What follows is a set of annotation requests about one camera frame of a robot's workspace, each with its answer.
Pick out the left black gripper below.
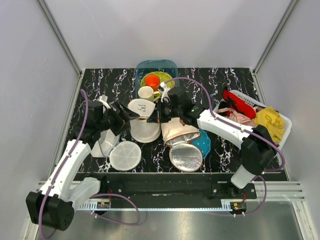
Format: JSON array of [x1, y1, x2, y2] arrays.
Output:
[[97, 99, 140, 136]]

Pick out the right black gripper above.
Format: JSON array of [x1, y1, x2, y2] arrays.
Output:
[[147, 99, 182, 124]]

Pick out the beige mesh bra laundry bag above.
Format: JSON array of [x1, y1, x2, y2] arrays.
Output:
[[127, 98, 161, 143]]

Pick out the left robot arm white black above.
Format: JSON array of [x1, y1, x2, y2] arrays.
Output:
[[25, 100, 139, 231]]

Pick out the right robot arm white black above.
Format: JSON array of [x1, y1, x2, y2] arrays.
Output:
[[147, 87, 277, 199]]

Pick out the white open mesh laundry bag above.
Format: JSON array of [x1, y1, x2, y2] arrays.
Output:
[[90, 130, 142, 171]]

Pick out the cream capybara insulated lunch bag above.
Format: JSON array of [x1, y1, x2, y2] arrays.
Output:
[[161, 118, 203, 173]]

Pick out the pink bra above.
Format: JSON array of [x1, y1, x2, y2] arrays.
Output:
[[216, 107, 257, 128]]

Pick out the orange cup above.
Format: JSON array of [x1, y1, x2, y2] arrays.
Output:
[[144, 74, 161, 92]]

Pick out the green dotted plate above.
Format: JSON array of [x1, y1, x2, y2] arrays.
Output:
[[140, 71, 172, 87]]

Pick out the teal transparent plastic bin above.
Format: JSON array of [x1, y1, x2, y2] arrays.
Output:
[[134, 59, 179, 98]]

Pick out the blue dotted plate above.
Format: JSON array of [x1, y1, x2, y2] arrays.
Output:
[[191, 129, 211, 159]]

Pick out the red garment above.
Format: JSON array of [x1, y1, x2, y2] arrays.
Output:
[[218, 87, 264, 120]]

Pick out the yellow garment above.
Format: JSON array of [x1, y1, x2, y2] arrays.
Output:
[[253, 106, 285, 144]]

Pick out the cream yellow-handled mug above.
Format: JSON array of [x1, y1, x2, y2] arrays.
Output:
[[138, 86, 162, 103]]

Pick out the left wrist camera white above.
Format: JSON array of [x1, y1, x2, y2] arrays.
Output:
[[98, 95, 111, 109]]

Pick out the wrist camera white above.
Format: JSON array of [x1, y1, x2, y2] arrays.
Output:
[[158, 82, 170, 103], [98, 95, 111, 109]]

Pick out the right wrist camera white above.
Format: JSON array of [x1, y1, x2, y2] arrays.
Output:
[[158, 82, 170, 103]]

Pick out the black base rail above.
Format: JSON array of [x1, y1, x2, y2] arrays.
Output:
[[74, 172, 257, 210]]

